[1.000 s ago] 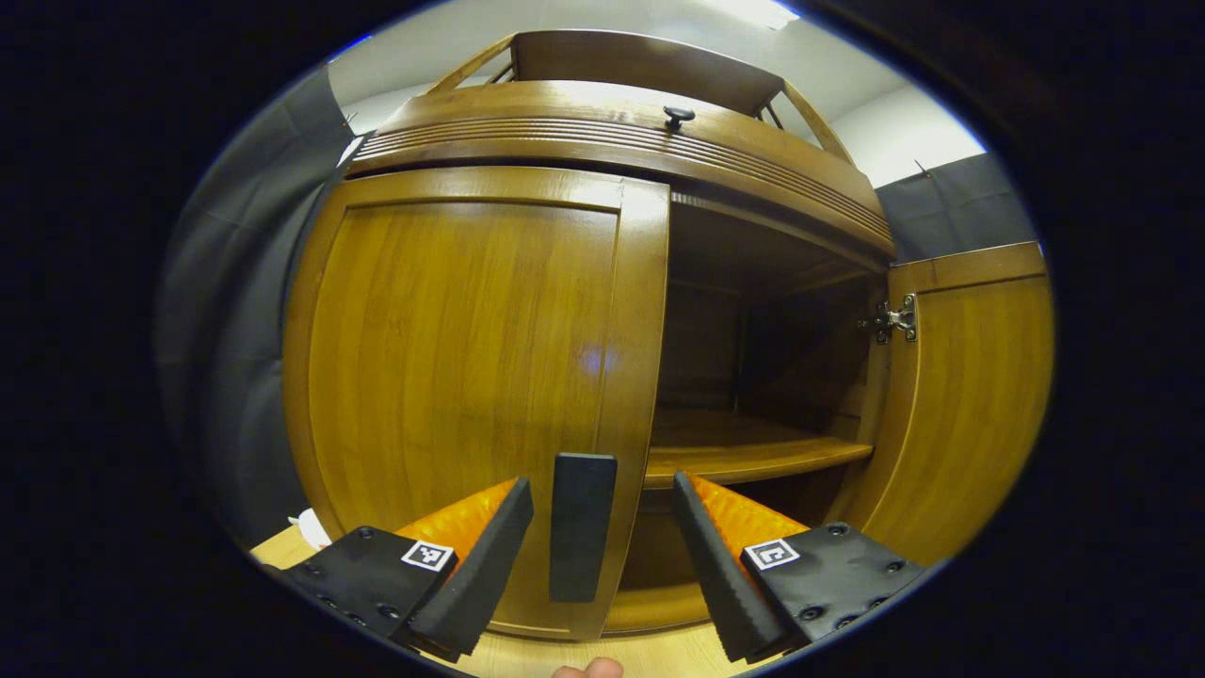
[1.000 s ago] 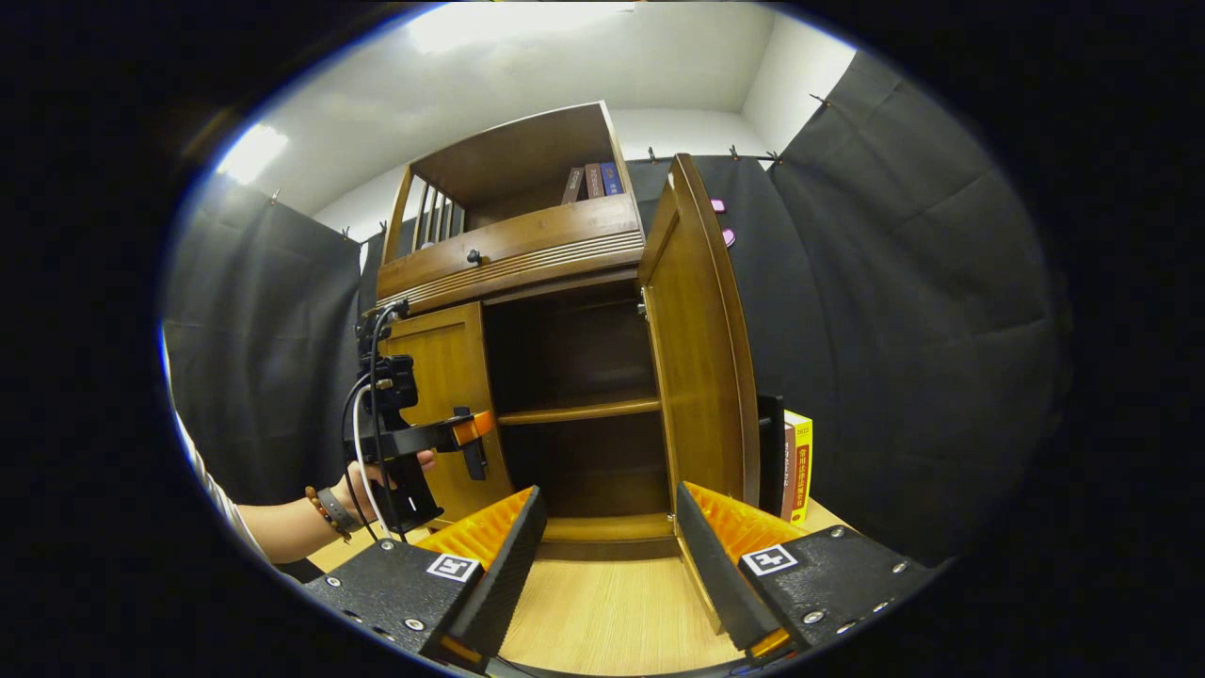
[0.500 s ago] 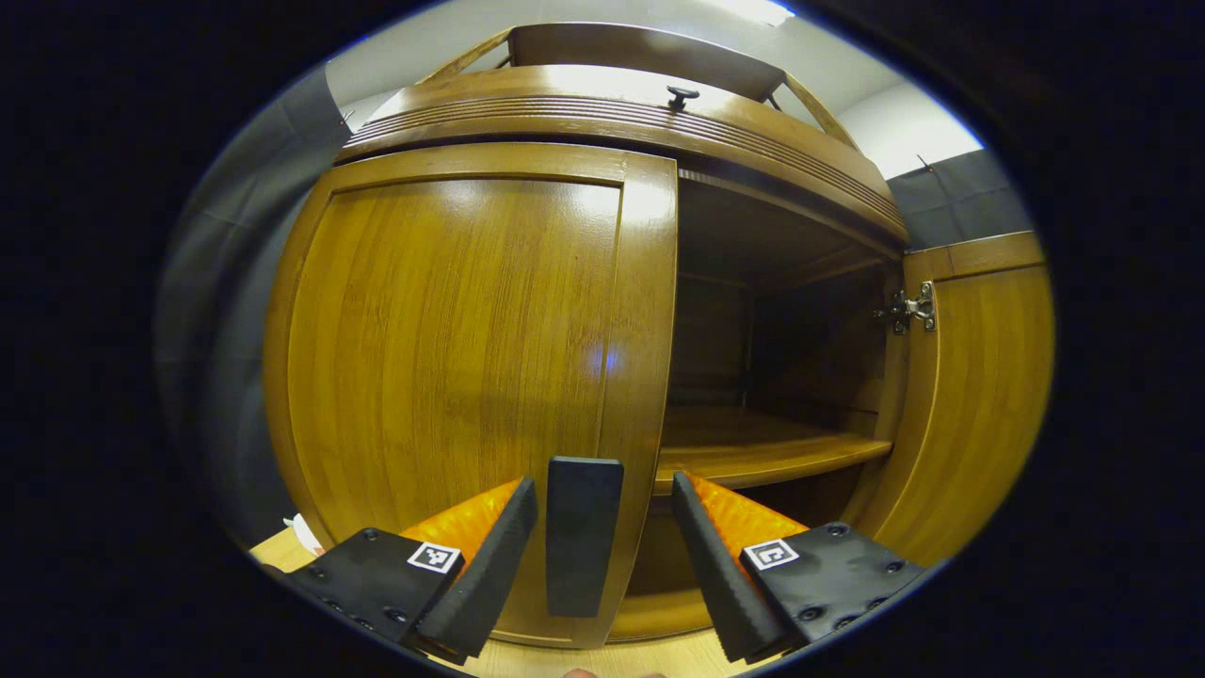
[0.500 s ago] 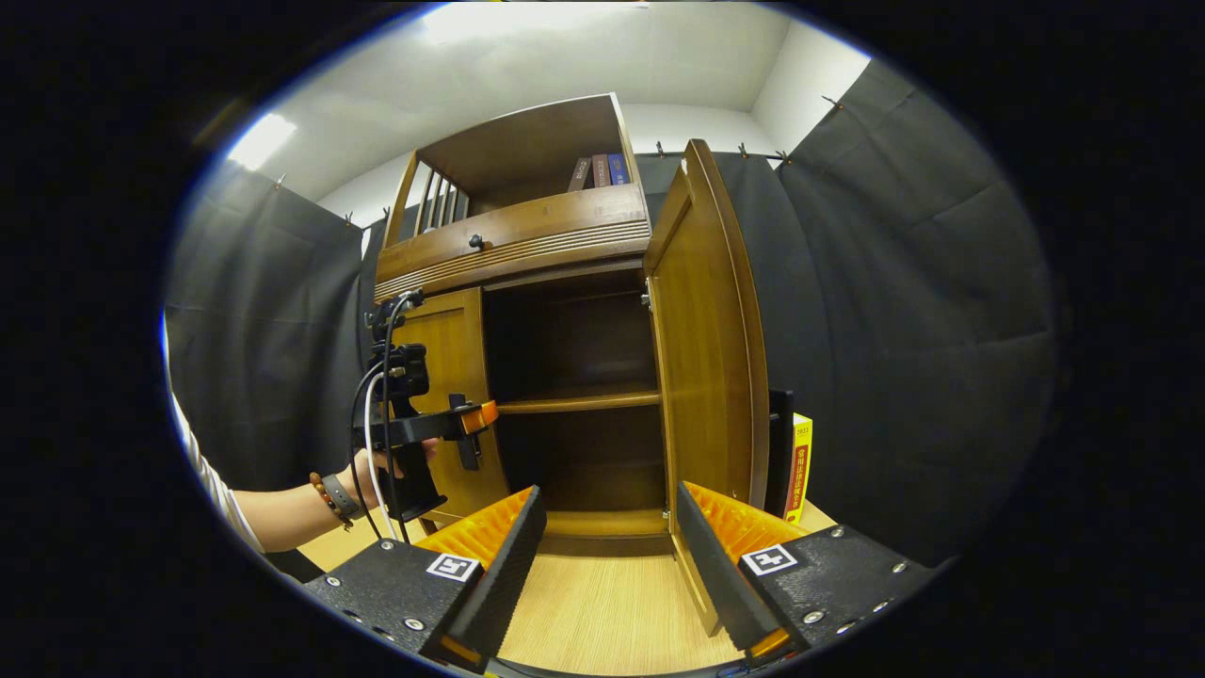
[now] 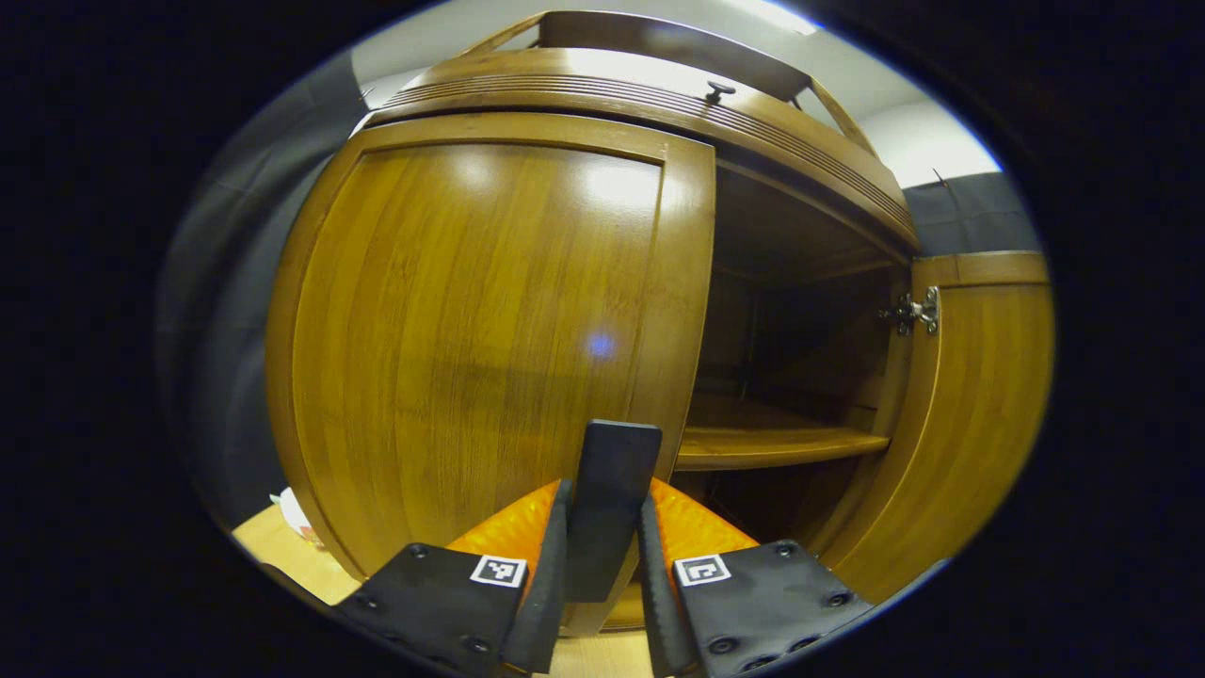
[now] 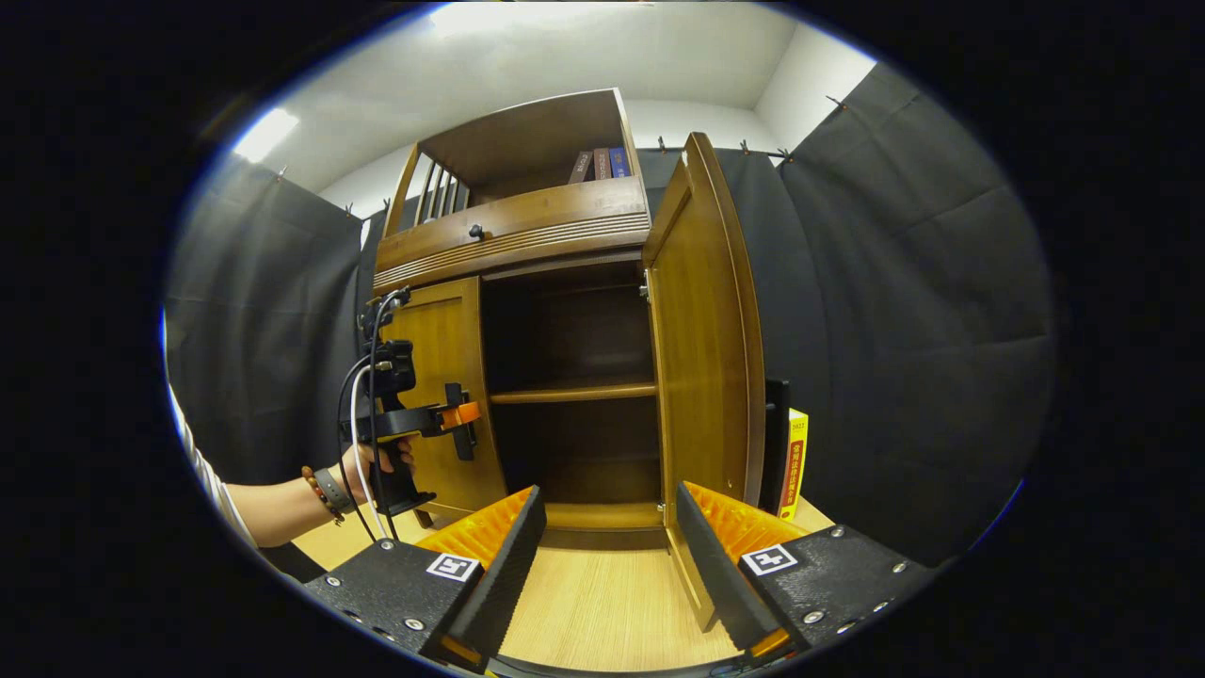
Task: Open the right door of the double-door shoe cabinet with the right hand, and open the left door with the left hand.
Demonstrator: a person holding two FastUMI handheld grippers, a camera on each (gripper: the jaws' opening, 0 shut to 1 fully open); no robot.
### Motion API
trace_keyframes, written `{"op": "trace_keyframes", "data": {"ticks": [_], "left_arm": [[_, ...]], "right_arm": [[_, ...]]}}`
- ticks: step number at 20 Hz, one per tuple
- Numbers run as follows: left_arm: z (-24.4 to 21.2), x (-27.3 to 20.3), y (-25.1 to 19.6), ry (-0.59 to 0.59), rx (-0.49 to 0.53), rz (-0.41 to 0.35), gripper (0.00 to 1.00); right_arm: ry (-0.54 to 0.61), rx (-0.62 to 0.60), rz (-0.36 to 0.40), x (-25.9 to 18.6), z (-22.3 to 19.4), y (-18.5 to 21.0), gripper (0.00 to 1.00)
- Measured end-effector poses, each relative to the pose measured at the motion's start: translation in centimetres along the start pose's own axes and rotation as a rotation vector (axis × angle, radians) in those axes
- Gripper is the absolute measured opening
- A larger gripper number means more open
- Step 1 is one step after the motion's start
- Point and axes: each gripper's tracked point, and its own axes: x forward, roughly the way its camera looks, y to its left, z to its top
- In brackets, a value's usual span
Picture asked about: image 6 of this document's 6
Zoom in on wooden shoe cabinet door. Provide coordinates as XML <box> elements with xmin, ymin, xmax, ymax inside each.
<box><xmin>643</xmin><ymin>132</ymin><xmax>792</xmax><ymax>634</ymax></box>
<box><xmin>377</xmin><ymin>276</ymin><xmax>509</xmax><ymax>519</ymax></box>

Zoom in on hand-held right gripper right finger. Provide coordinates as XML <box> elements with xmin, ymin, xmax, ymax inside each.
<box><xmin>676</xmin><ymin>481</ymin><xmax>938</xmax><ymax>660</ymax></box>

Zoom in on black cable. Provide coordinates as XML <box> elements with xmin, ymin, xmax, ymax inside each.
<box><xmin>336</xmin><ymin>287</ymin><xmax>415</xmax><ymax>545</ymax></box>

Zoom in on black backdrop cloth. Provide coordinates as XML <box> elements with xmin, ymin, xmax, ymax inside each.
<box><xmin>165</xmin><ymin>61</ymin><xmax>1055</xmax><ymax>566</ymax></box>

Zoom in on small ceiling light panel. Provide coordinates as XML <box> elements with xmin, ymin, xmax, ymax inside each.
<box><xmin>233</xmin><ymin>108</ymin><xmax>300</xmax><ymax>163</ymax></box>

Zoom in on wooden double-door shoe cabinet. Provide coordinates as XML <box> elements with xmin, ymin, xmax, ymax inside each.
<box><xmin>372</xmin><ymin>88</ymin><xmax>792</xmax><ymax>634</ymax></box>

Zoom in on white cable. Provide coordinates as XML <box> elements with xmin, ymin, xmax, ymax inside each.
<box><xmin>350</xmin><ymin>363</ymin><xmax>389</xmax><ymax>540</ymax></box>

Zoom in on grey wristwatch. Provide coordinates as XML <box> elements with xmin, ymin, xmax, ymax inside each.
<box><xmin>313</xmin><ymin>468</ymin><xmax>354</xmax><ymax>514</ymax></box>

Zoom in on brown bead bracelet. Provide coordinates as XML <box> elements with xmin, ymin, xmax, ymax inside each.
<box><xmin>301</xmin><ymin>466</ymin><xmax>345</xmax><ymax>525</ymax></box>

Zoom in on white shirt sleeve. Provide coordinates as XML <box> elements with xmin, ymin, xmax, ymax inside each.
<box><xmin>168</xmin><ymin>386</ymin><xmax>260</xmax><ymax>549</ymax></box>

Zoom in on wooden drawer with black knob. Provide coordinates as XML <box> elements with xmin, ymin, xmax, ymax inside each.
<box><xmin>373</xmin><ymin>175</ymin><xmax>652</xmax><ymax>295</ymax></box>

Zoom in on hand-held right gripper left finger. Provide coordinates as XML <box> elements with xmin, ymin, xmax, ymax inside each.
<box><xmin>303</xmin><ymin>485</ymin><xmax>548</xmax><ymax>674</ymax></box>

